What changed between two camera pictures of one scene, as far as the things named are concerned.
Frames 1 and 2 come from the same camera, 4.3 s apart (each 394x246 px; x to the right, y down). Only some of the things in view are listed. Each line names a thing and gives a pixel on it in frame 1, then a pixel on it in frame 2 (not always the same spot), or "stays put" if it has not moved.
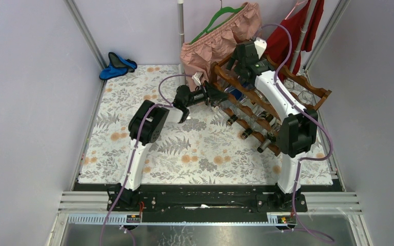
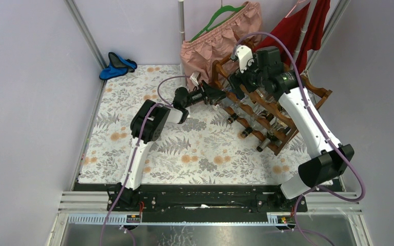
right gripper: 232,61 to 236,80
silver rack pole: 181,36 stays put
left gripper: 211,93 stays put
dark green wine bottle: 270,139 stays put
